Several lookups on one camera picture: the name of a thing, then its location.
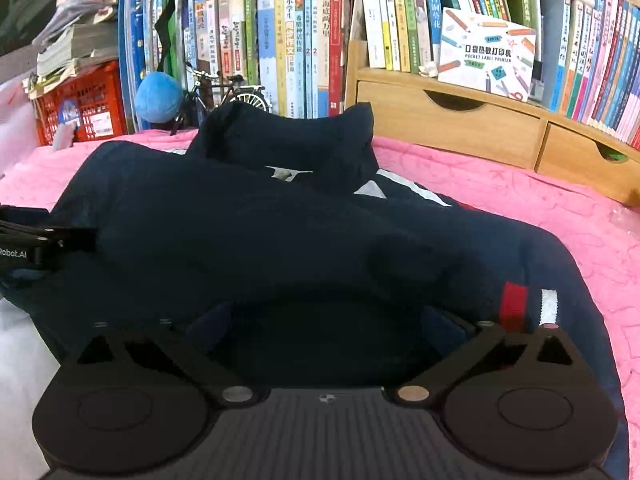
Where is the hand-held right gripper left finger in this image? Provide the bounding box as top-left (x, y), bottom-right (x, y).
top-left (75, 305), bottom-right (261, 406)

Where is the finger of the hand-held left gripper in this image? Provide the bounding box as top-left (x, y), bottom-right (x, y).
top-left (0, 204), bottom-right (99, 256)

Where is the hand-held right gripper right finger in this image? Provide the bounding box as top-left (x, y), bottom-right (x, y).
top-left (395, 307), bottom-right (576, 406)

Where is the navy blue garment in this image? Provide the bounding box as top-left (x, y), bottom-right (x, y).
top-left (0, 101), bottom-right (631, 480)

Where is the white plastic bag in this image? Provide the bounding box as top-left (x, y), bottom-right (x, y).
top-left (0, 77), bottom-right (41, 171)

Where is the red plastic crate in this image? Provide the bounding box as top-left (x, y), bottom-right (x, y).
top-left (32, 60), bottom-right (126, 147)

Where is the blue round plush ball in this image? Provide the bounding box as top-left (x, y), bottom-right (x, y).
top-left (136, 72), bottom-right (184, 123)

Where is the pink blanket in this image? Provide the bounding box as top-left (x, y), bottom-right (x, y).
top-left (0, 127), bottom-right (640, 480)

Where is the stack of worn books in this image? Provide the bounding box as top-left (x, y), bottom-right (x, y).
top-left (22, 0), bottom-right (121, 98)

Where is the black model bicycle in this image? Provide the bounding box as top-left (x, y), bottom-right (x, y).
top-left (172, 62), bottom-right (271, 133)

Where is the wooden drawer unit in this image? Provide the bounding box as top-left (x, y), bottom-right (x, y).
top-left (345, 40), bottom-right (640, 206)

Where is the white printed box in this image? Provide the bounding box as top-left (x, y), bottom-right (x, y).
top-left (437, 7), bottom-right (537, 102)

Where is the row of upright books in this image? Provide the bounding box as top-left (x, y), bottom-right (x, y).
top-left (117, 0), bottom-right (358, 121)
top-left (357, 0), bottom-right (640, 151)

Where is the black strap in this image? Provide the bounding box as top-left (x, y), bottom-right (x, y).
top-left (154, 0), bottom-right (201, 76)

